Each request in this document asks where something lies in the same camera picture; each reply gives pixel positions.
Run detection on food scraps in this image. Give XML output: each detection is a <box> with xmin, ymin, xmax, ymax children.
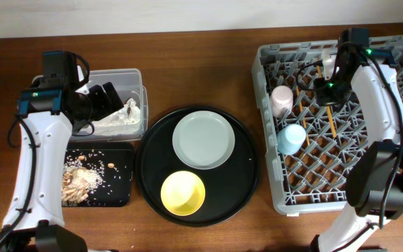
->
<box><xmin>61</xmin><ymin>149</ymin><xmax>123</xmax><ymax>207</ymax></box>

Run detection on yellow bowl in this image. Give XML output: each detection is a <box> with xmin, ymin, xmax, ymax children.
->
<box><xmin>160</xmin><ymin>171</ymin><xmax>206</xmax><ymax>216</ymax></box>

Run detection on white napkin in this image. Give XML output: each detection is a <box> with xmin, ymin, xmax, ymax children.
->
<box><xmin>93</xmin><ymin>98</ymin><xmax>141</xmax><ymax>136</ymax></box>

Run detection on light grey plate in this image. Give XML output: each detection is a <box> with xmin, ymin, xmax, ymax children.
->
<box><xmin>172</xmin><ymin>110</ymin><xmax>236</xmax><ymax>170</ymax></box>

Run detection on round black tray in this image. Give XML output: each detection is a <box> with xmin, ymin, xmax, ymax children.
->
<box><xmin>134</xmin><ymin>106</ymin><xmax>260</xmax><ymax>227</ymax></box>

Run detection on pink cup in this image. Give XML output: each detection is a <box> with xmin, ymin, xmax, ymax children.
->
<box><xmin>270</xmin><ymin>85</ymin><xmax>293</xmax><ymax>118</ymax></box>

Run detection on blue cup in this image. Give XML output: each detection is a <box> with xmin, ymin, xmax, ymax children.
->
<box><xmin>276</xmin><ymin>124</ymin><xmax>306</xmax><ymax>155</ymax></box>

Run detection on black rectangular tray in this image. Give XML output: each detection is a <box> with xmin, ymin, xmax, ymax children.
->
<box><xmin>66</xmin><ymin>142</ymin><xmax>134</xmax><ymax>207</ymax></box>

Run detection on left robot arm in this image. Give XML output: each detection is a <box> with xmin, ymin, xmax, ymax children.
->
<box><xmin>0</xmin><ymin>50</ymin><xmax>124</xmax><ymax>251</ymax></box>

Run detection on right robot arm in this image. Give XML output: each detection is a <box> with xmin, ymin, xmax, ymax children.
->
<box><xmin>309</xmin><ymin>28</ymin><xmax>403</xmax><ymax>251</ymax></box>

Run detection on clear plastic bin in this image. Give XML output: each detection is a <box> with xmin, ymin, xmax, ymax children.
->
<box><xmin>26</xmin><ymin>68</ymin><xmax>149</xmax><ymax>145</ymax></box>

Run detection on grey dishwasher rack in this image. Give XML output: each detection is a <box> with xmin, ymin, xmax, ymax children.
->
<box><xmin>252</xmin><ymin>35</ymin><xmax>403</xmax><ymax>214</ymax></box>

